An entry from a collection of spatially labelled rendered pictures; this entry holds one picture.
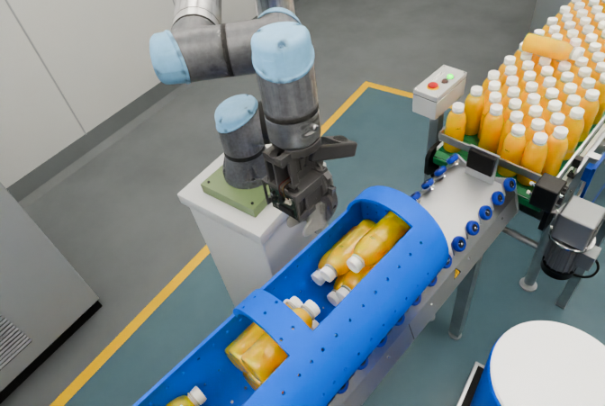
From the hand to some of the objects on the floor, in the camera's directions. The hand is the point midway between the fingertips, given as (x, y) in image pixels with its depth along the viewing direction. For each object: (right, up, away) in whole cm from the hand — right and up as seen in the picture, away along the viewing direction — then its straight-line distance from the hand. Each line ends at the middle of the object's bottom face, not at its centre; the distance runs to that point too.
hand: (318, 224), depth 78 cm
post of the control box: (+62, -34, +163) cm, 178 cm away
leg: (+68, -64, +131) cm, 161 cm away
